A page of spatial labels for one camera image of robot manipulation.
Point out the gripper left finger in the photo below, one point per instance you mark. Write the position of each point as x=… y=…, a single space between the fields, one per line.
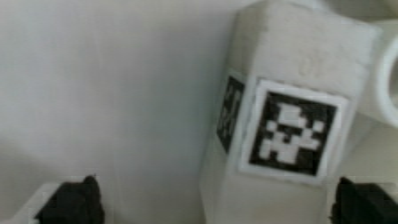
x=74 y=206

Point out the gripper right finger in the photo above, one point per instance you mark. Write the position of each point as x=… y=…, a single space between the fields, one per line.
x=365 y=206

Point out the white square tabletop tray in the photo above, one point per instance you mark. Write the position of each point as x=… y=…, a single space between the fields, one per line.
x=113 y=72

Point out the white table leg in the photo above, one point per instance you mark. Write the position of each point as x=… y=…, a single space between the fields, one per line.
x=297 y=73

